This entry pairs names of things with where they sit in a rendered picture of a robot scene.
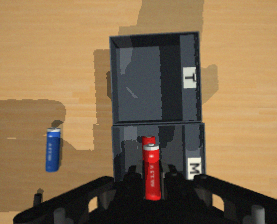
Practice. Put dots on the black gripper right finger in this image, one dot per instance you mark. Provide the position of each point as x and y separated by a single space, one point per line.
240 204

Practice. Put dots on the red aa battery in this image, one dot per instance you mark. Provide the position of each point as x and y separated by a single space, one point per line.
146 140
152 179

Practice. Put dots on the dark grey three-compartment bin rack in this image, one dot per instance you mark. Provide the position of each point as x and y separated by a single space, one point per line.
156 83

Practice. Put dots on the blue battery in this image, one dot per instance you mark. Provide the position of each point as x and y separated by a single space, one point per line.
53 149

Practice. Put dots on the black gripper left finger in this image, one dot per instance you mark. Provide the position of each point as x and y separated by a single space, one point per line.
72 207

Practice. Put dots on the black bolt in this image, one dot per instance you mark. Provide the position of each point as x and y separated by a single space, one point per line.
37 200

